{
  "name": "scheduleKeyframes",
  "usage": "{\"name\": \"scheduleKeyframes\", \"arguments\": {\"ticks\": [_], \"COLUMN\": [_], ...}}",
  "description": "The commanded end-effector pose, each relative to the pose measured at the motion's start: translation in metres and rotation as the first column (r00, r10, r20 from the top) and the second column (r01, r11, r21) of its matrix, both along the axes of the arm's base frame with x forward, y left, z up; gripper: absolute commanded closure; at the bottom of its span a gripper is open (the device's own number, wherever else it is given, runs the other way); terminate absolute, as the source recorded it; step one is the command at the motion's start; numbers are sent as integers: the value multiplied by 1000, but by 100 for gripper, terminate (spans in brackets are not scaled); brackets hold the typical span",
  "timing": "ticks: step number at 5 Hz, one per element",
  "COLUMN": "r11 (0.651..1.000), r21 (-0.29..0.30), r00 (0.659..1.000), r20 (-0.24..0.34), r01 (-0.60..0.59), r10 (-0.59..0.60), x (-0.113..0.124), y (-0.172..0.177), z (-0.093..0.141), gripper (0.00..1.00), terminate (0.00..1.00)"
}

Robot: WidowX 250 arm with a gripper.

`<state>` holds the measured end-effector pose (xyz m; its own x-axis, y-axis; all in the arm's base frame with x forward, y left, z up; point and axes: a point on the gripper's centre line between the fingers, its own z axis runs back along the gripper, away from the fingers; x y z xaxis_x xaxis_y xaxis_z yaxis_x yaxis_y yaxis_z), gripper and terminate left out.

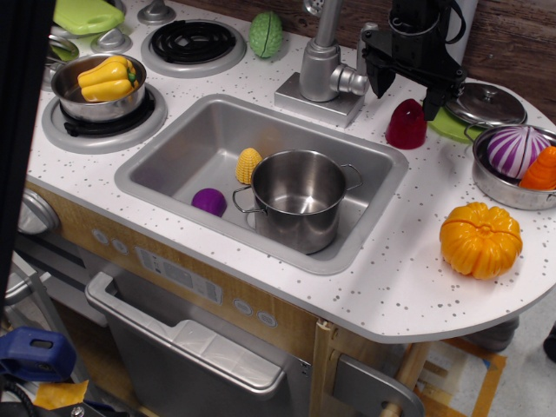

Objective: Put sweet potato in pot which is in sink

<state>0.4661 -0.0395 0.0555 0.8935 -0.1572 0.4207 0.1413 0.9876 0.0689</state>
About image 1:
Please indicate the steel pot on stove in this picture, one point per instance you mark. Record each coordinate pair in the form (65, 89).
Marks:
(65, 86)

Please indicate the light green plate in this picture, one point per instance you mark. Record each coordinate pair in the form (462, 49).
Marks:
(447, 125)

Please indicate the blue clamp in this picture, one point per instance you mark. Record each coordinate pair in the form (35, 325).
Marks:
(33, 354)

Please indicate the purple toy eggplant piece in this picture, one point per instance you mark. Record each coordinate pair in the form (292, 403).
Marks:
(210, 200)

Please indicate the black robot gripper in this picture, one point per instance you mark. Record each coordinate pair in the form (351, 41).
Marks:
(415, 46)

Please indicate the black coil burner rear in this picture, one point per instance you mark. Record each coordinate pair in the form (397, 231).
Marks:
(193, 49)

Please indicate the black foreground pole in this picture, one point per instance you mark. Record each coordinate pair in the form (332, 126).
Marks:
(25, 29)

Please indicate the silver oven knob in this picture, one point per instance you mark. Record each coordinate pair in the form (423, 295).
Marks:
(36, 215)

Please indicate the green cutting board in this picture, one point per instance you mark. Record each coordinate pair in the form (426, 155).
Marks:
(86, 17)

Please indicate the yellow toy corn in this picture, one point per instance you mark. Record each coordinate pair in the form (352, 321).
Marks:
(247, 161)

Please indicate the purple white toy onion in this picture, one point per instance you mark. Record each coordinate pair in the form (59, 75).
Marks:
(512, 150)

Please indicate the dark red toy sweet potato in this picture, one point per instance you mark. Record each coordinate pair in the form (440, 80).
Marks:
(407, 128)

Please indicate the steel pot lid right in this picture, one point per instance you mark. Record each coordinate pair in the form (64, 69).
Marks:
(488, 104)

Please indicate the steel lid left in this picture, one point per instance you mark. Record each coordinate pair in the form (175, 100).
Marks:
(60, 51)

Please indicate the grey sink basin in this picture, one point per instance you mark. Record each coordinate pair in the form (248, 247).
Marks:
(200, 149)

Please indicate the steel pot in sink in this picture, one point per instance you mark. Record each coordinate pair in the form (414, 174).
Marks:
(297, 196)

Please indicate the yellow toy bell pepper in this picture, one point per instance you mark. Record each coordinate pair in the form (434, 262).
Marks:
(112, 79)

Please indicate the grey dishwasher door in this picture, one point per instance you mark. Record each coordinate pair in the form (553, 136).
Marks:
(185, 361)

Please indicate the silver stove knob rear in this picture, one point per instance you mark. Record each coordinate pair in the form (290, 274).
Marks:
(157, 12)

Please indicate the black front stove burner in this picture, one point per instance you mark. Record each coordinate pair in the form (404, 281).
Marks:
(95, 138)

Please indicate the silver toy faucet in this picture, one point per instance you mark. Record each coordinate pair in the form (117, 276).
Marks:
(326, 89)

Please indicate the silver stove knob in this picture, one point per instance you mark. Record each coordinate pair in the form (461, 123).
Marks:
(113, 41)
(157, 12)

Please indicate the silver stove knob middle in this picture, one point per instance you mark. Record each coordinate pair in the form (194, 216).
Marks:
(113, 41)

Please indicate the orange toy carrot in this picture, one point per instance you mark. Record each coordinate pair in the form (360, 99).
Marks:
(541, 174)

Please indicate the orange toy pumpkin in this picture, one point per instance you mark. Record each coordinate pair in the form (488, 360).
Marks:
(479, 241)

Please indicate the steel pan right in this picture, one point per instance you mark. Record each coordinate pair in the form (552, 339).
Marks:
(502, 188)

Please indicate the green toy cabbage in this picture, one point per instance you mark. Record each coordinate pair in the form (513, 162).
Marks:
(265, 34)

